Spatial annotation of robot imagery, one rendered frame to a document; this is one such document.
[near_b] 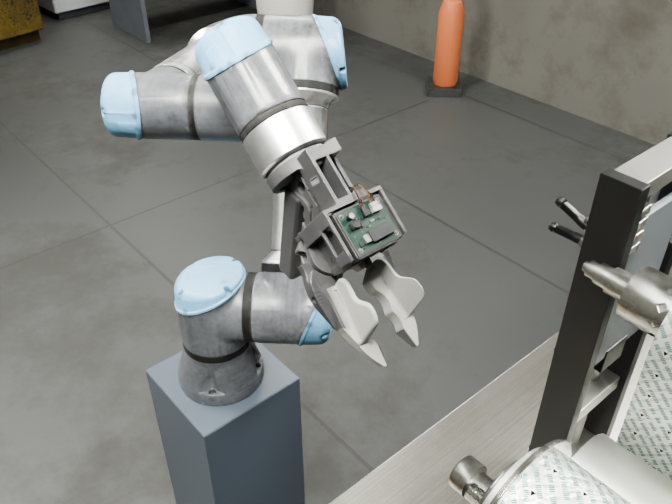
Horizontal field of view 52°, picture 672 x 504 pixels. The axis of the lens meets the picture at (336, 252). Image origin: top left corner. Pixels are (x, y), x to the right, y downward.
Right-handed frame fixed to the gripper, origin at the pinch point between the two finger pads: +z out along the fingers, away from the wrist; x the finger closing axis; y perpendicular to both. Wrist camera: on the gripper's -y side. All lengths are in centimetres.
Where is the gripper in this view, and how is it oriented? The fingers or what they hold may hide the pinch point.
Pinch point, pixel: (390, 345)
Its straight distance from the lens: 68.8
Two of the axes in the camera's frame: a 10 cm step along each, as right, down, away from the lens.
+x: 7.6, -3.8, 5.2
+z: 5.0, 8.6, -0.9
